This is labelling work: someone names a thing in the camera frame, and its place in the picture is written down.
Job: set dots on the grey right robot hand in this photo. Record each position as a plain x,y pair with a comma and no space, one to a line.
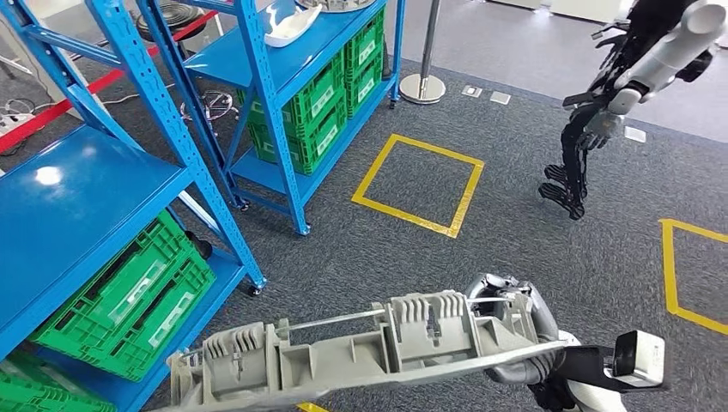
543,318

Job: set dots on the silver plastic wheel hubcap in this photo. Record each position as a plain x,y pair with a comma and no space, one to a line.
341,364
335,6

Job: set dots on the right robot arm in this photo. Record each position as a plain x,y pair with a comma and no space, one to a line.
591,398

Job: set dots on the blue steel shelf rack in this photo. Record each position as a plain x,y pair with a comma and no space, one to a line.
256,62
85,216

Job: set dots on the white plastic part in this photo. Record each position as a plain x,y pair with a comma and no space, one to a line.
290,25

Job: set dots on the yellow floor tape square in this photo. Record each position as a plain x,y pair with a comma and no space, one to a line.
669,267
311,408

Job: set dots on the black silver humanoid robot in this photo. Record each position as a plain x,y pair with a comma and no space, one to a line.
574,153

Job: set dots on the square floor outlet plate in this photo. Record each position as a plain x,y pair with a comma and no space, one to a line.
500,98
635,134
472,91

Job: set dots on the green plastic crate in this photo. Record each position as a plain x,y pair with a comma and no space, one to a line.
34,386
131,295
367,85
364,42
296,96
301,150

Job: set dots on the red floor tape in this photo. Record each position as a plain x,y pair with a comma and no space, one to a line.
34,122

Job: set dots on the white power strip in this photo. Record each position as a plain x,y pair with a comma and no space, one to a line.
14,122

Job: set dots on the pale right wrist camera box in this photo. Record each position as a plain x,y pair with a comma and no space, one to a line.
640,358

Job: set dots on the chrome stanchion post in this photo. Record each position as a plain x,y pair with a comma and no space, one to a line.
424,88

